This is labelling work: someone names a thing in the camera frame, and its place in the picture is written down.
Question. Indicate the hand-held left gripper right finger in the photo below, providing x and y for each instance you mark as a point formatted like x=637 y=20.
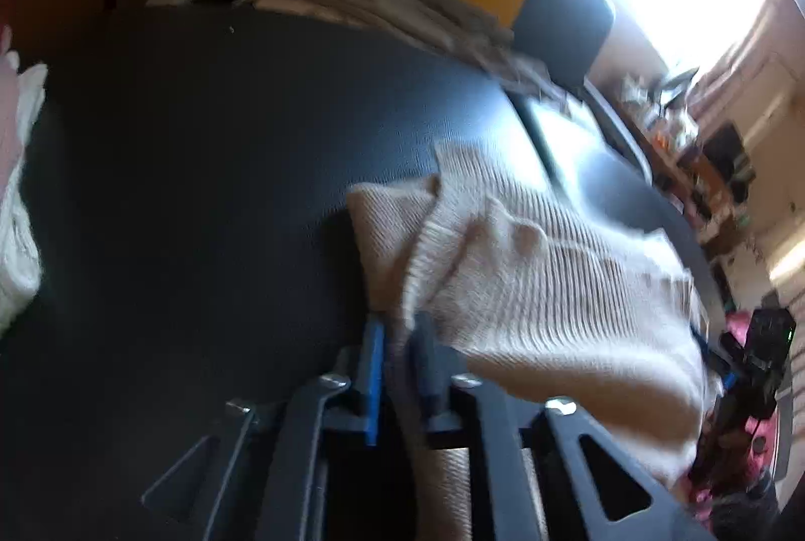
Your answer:
x=427 y=365

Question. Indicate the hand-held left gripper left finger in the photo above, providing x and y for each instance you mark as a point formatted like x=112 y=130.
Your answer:
x=374 y=384

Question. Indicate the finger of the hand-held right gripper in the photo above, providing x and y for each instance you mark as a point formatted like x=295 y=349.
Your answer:
x=714 y=355

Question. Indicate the cream knit sweater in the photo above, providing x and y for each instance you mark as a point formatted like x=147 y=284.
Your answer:
x=534 y=289

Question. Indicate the wooden desk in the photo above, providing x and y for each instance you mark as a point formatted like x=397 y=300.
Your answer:
x=704 y=182

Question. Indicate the black monitor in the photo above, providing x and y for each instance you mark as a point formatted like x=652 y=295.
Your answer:
x=723 y=144

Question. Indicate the black padded table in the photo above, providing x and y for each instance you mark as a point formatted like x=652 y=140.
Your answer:
x=188 y=170

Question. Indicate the grey blanket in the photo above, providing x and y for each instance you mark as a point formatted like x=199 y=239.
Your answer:
x=377 y=0

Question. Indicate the black office chair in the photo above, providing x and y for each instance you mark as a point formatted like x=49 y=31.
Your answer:
x=566 y=12

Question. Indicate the white knit cloth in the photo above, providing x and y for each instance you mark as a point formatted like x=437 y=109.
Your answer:
x=19 y=239

